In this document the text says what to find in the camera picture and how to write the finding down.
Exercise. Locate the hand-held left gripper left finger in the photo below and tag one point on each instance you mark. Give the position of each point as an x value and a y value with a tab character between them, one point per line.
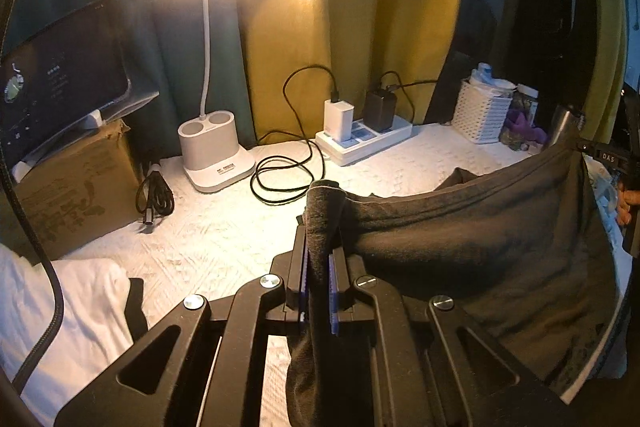
295	277

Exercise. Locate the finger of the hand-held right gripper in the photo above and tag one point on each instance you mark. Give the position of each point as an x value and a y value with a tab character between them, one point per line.
587	146

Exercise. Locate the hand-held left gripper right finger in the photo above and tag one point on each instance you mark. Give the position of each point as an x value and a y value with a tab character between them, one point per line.
334	297

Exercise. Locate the dark grey t-shirt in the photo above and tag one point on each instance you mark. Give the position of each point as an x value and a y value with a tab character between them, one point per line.
475	247

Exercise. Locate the person's right hand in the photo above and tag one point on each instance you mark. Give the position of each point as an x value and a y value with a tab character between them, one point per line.
627	202

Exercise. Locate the stainless steel bottle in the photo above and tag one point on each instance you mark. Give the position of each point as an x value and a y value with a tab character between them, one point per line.
565	122

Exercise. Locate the purple cloth item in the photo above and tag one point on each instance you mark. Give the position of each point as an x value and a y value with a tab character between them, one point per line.
522	127

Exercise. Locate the clear jar with white lid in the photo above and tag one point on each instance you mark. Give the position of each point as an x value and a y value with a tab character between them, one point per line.
527	104

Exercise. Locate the white woven basket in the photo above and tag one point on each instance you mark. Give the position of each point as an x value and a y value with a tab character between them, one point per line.
480	114

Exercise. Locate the olive green curtain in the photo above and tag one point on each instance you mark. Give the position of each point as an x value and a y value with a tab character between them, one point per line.
607	32

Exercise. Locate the blue and white tissue pack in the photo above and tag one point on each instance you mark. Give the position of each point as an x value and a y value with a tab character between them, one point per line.
487	77

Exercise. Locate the white desk lamp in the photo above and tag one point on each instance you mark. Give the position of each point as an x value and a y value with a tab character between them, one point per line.
215	157

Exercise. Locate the white power strip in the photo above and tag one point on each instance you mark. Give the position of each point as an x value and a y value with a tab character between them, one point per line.
380	142

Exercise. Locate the white charger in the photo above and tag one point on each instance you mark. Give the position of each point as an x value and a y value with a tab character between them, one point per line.
339	122

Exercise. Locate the black charger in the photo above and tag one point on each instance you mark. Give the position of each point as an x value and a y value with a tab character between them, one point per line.
380	109

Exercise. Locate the white crumpled cloth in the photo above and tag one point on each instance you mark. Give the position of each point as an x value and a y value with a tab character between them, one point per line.
75	307

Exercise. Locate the brown cardboard box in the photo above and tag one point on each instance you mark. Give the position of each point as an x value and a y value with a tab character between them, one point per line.
75	192

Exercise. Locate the white tablet stand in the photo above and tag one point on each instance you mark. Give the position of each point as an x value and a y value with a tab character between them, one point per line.
94	119

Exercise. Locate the teal curtain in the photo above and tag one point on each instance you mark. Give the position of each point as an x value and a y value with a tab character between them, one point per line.
160	47

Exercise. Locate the yellow curtain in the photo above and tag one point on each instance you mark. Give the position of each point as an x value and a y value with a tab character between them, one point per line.
350	7

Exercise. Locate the black tablet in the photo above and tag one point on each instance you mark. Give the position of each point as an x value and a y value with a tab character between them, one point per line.
60	77

